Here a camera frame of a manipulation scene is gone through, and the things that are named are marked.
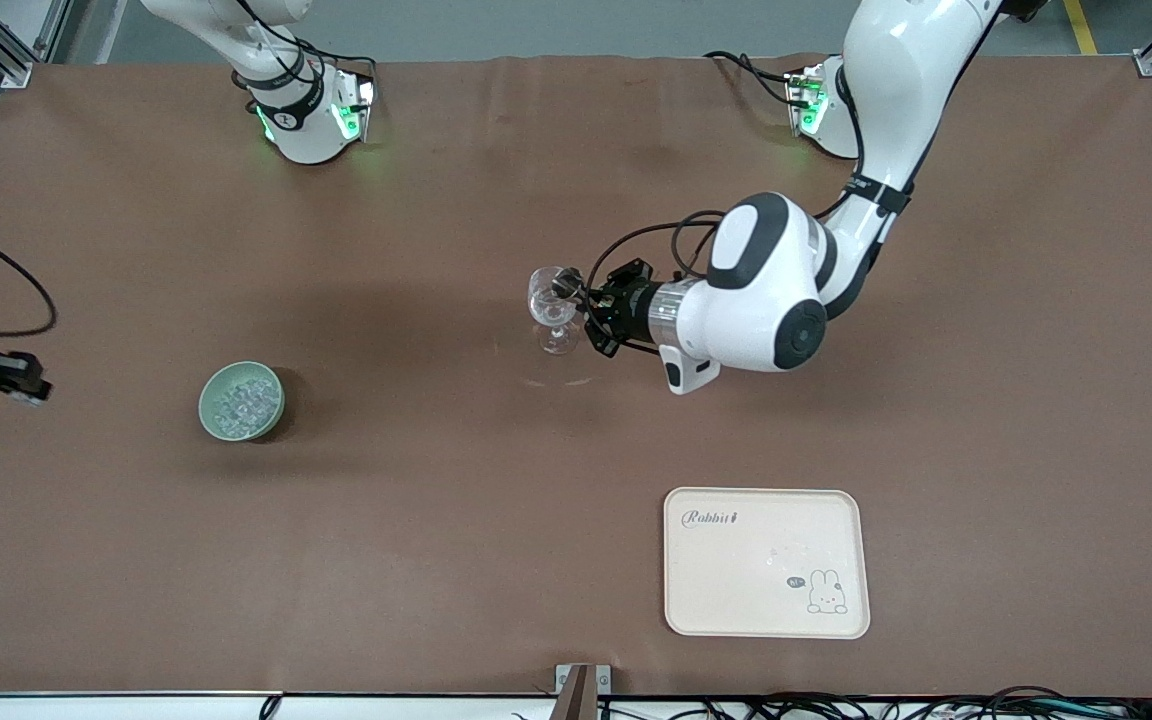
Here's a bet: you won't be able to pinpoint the black right base cable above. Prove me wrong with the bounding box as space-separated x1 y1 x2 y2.
236 0 378 93

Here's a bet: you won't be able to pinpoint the clear wine glass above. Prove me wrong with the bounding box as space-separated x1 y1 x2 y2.
526 265 583 356

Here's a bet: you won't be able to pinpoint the cream rabbit print tray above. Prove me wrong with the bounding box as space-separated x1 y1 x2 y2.
663 486 872 640

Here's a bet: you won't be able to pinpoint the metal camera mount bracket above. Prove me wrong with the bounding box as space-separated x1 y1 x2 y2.
554 663 613 720

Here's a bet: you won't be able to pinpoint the clear ice cubes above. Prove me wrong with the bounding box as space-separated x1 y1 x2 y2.
212 374 277 435

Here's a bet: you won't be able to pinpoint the black cable bundle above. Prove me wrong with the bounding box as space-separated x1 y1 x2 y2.
596 685 1152 720

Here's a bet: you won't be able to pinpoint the green ceramic bowl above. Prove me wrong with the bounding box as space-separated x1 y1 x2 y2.
198 361 286 442

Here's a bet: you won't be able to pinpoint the black base cable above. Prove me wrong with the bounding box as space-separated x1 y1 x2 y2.
704 50 803 109
236 0 378 93

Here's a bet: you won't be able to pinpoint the black left base cable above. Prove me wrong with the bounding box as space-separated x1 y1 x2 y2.
704 50 803 109

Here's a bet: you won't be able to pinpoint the brown table cover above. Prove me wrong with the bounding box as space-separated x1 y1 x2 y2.
0 55 1152 699

